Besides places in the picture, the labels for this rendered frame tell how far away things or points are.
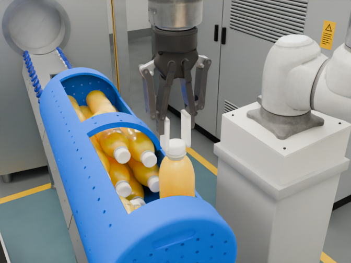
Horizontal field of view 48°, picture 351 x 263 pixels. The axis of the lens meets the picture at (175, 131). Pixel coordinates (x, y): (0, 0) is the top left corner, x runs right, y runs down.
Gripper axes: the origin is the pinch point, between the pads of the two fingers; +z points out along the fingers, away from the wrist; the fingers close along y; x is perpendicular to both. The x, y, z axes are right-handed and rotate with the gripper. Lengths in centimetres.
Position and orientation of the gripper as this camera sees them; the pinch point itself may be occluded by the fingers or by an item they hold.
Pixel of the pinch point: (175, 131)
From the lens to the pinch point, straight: 76.3
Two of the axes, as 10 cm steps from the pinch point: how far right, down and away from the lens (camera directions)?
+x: 4.0, 4.4, -8.0
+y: -9.1, 1.9, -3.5
